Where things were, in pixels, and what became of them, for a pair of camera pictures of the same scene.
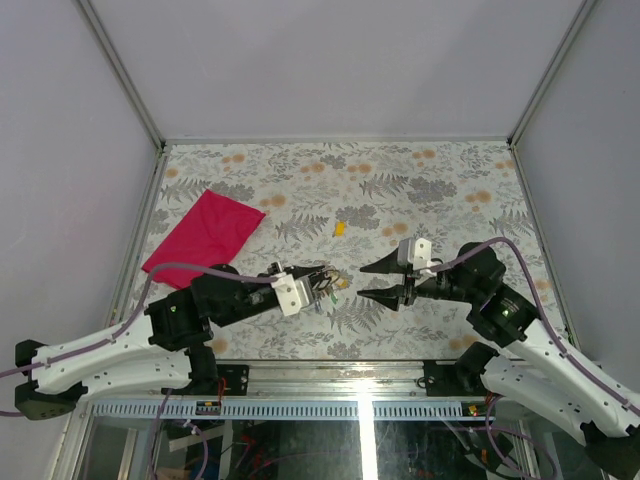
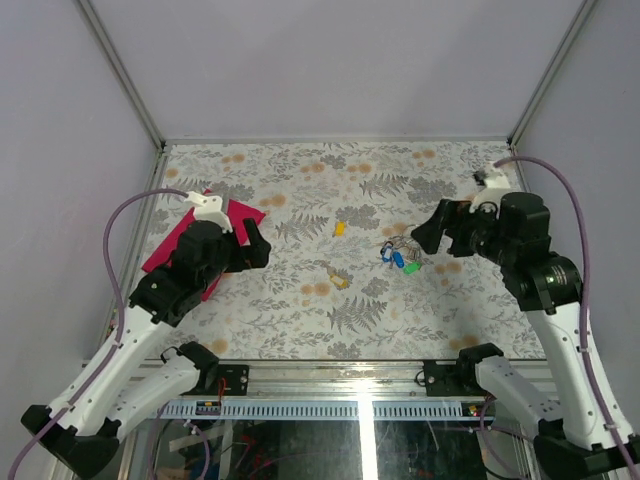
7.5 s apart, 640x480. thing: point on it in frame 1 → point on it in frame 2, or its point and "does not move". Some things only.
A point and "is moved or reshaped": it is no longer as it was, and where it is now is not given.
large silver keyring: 331,283 is moved or reshaped
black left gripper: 297,273 → 254,256
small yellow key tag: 340,229 does not move
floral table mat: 339,206 does not move
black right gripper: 390,296 → 429,234
